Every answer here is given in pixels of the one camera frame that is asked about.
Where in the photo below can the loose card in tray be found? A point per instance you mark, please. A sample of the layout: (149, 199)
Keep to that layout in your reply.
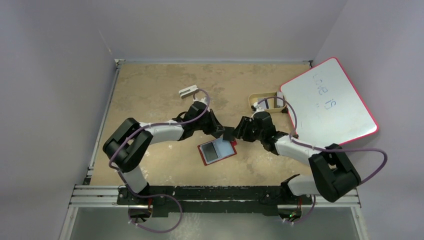
(263, 103)

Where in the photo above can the stack of white cards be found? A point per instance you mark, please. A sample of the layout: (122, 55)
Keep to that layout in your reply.
(279, 102)

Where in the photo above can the beige oval tray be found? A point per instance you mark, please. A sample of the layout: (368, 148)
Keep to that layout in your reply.
(270, 102)

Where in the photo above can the white grey card reader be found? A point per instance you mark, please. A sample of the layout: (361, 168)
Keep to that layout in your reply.
(188, 91)

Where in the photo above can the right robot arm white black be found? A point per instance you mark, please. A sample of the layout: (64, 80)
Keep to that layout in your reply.
(333, 174)

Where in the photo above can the red card holder wallet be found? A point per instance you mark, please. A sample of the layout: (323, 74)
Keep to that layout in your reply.
(224, 149)

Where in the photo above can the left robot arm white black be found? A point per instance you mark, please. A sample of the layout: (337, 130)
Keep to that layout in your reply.
(126, 147)

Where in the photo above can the black credit card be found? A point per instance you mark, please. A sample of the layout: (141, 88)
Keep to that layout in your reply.
(209, 152)
(228, 134)

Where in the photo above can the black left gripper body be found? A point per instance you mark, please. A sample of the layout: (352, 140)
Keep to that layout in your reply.
(207, 125)

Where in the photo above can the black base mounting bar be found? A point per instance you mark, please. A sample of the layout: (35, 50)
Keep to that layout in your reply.
(267, 200)

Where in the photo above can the pink-framed whiteboard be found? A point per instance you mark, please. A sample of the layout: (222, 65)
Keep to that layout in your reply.
(327, 107)

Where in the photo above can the aluminium table frame rail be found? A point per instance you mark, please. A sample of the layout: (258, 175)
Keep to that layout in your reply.
(89, 196)

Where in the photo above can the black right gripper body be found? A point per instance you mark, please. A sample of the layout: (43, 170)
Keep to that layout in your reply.
(245, 127)

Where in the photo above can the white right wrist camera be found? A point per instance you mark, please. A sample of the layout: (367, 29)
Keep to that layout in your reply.
(256, 108)

